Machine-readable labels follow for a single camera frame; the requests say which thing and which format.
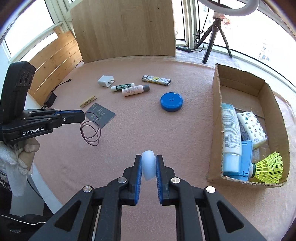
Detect person's dark jacket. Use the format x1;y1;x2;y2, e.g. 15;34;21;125
0;209;56;241

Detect white checked cloth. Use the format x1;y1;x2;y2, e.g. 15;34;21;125
176;45;296;106

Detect black ring light cables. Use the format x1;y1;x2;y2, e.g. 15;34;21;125
191;16;215;52

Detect brown cardboard box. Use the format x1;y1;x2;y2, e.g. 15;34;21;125
206;64;290;188

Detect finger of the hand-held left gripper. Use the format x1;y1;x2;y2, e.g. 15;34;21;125
47;111;86;129
23;108;83;119

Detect black adapter cable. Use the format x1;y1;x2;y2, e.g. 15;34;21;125
50;79;72;95

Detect patterned tissue packet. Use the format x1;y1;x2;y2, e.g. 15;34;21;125
236;112;268;149

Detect light wooden board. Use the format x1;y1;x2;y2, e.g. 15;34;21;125
70;0;176;64

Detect person's left forearm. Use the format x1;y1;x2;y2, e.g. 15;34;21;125
0;170;11;194

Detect patterned lighter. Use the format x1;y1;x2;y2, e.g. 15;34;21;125
142;75;171;86

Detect blue plastic case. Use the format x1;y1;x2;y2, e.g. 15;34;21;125
231;140;253;181

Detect yellow plastic shuttlecock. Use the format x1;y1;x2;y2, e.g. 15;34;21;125
248;152;284;183

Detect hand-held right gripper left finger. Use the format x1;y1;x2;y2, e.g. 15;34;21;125
28;155;142;241

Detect blue round lid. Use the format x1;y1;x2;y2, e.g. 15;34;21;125
160;92;184;112

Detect white window frame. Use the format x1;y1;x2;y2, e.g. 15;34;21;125
0;0;296;70

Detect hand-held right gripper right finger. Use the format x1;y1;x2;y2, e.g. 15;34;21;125
155;155;269;241

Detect green lip balm tube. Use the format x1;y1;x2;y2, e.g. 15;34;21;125
110;83;135;92

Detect black power adapter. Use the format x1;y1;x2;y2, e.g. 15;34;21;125
44;93;57;108

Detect white charger plug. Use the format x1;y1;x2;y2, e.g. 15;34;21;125
97;75;116;88

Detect person's left hand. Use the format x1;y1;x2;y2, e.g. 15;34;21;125
0;138;40;197

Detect black tripod stand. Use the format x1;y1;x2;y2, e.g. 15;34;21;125
202;17;233;64

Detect large blue-capped lotion tube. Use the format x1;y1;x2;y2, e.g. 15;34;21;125
221;103;242;176

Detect dark grey card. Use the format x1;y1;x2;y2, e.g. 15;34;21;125
84;103;116;128

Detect dark elastic hair tie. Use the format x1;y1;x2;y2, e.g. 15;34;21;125
80;112;102;146

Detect wooden clothespin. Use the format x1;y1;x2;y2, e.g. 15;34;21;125
80;95;97;108

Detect small white grey-capped tube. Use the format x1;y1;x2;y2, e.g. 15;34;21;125
122;84;150;97

